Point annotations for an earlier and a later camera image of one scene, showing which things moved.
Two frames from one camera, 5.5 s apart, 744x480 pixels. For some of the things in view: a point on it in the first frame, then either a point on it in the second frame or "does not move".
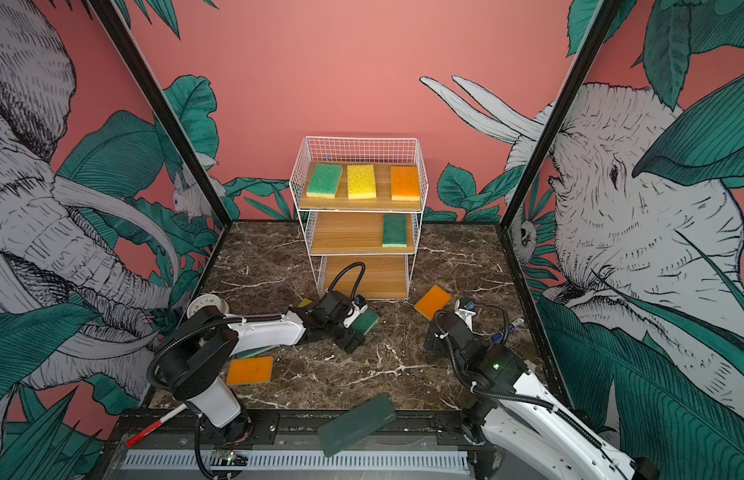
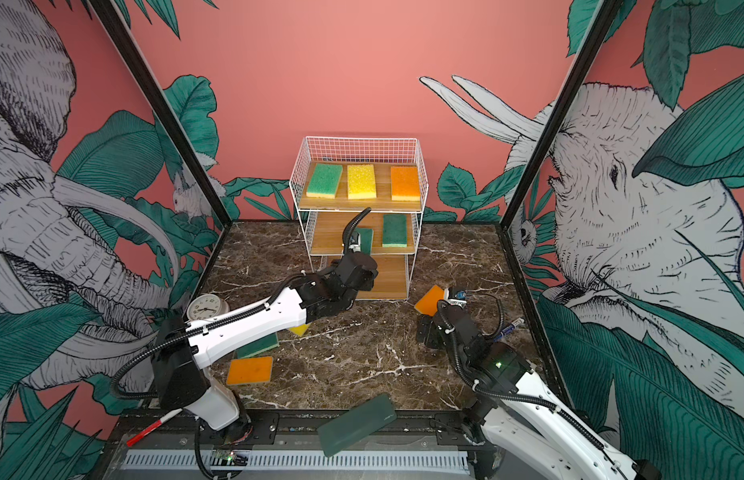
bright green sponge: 325,180 does not move
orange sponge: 405,183 does not move
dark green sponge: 366,323 -> 366,239
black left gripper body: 342,336 -> 335,267
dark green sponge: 394,231 does not move
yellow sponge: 361,181 does not move
